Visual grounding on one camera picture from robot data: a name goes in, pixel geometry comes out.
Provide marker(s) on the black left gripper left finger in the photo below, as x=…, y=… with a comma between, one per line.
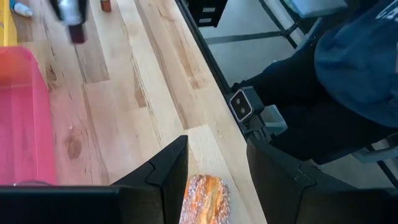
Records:
x=93, y=205

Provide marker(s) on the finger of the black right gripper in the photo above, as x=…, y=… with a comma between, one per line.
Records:
x=55, y=7
x=85, y=9

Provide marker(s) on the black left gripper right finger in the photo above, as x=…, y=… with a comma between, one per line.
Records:
x=311, y=202

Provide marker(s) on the small blue white marker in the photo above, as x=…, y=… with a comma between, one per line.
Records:
x=23, y=10

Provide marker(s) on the yellow plastic basket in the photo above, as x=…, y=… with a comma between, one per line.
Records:
x=6, y=28

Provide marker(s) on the sugar-coated bread loaf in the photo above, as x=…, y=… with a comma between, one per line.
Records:
x=205, y=199

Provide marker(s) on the pink plastic bin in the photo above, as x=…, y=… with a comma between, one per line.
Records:
x=25, y=124

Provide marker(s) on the black drawer unit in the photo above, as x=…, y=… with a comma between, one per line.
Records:
x=206, y=9

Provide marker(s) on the person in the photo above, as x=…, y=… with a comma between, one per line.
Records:
x=357, y=62

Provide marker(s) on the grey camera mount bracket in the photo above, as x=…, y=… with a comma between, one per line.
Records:
x=273, y=119

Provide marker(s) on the table-level camera box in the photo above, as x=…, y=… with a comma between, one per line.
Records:
x=242, y=105

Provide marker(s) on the black aluminium table frame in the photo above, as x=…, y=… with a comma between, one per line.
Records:
x=202, y=43

